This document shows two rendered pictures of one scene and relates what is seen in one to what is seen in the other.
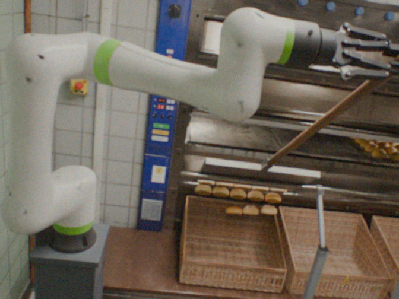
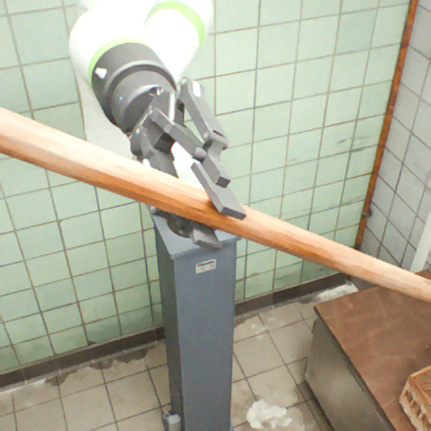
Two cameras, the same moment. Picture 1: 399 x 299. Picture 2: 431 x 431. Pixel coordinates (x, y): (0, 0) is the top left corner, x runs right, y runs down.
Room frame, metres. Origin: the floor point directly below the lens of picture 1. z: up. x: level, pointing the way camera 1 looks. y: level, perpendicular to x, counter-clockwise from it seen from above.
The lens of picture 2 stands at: (0.76, -0.78, 2.26)
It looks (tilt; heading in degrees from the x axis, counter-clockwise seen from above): 42 degrees down; 75
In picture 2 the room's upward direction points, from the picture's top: straight up
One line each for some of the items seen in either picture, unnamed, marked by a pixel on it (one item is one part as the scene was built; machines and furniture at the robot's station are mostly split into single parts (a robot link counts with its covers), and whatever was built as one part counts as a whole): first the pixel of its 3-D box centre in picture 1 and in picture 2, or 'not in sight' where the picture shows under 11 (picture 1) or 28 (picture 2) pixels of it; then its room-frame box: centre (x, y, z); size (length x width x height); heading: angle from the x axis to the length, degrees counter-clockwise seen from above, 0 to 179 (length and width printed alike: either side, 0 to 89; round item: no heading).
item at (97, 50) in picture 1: (95, 58); (179, 20); (0.98, 0.31, 1.79); 0.18 x 0.13 x 0.12; 65
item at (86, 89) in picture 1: (81, 83); not in sight; (1.97, 0.69, 1.46); 0.10 x 0.07 x 0.10; 96
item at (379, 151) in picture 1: (386, 142); not in sight; (2.67, -1.33, 1.21); 0.61 x 0.48 x 0.06; 6
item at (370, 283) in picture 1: (328, 250); not in sight; (1.91, -0.84, 0.72); 0.56 x 0.49 x 0.28; 97
